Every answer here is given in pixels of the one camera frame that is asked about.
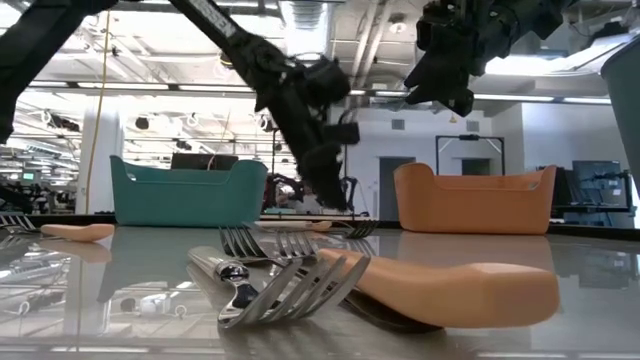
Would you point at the silver ventilation duct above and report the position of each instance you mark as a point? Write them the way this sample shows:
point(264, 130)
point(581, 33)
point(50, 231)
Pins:
point(307, 20)

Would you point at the black background robot arm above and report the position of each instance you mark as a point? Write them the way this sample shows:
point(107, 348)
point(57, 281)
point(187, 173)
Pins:
point(350, 191)

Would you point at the wall vent grille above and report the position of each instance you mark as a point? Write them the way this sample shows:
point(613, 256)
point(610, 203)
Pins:
point(472, 125)
point(398, 124)

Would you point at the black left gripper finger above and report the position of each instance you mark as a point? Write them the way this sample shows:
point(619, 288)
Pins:
point(315, 175)
point(337, 177)

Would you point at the dark blue-grey plastic bin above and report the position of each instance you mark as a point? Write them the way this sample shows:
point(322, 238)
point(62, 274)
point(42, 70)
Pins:
point(627, 100)

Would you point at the white pillar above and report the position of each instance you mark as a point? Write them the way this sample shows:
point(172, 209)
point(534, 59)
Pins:
point(112, 131)

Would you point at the person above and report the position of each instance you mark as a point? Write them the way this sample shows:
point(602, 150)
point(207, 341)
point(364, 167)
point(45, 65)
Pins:
point(295, 204)

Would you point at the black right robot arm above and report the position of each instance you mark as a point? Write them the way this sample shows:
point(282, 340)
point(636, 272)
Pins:
point(540, 15)

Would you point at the teal plastic bin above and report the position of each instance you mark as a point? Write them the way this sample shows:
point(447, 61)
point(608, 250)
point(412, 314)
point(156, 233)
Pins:
point(190, 200)

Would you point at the orange plastic bin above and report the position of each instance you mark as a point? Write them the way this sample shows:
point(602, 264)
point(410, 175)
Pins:
point(475, 210)

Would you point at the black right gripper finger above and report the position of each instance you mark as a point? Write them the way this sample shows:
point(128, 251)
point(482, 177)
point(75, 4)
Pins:
point(462, 97)
point(430, 80)

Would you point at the black metal frame stand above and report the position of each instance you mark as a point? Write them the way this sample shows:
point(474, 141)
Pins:
point(470, 137)
point(274, 150)

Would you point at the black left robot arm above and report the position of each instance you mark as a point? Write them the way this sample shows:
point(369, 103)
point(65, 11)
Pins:
point(250, 50)

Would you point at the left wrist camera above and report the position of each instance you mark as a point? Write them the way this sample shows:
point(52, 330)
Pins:
point(345, 133)

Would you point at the black aluminium table frame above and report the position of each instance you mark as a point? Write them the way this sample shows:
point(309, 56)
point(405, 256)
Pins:
point(60, 218)

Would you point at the dark computer monitor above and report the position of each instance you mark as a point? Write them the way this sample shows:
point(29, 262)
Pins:
point(600, 182)

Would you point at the grey door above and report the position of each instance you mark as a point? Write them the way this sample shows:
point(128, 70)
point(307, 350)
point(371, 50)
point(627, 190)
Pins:
point(395, 190)

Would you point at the green exit sign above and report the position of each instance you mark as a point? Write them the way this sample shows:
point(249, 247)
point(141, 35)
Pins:
point(28, 176)

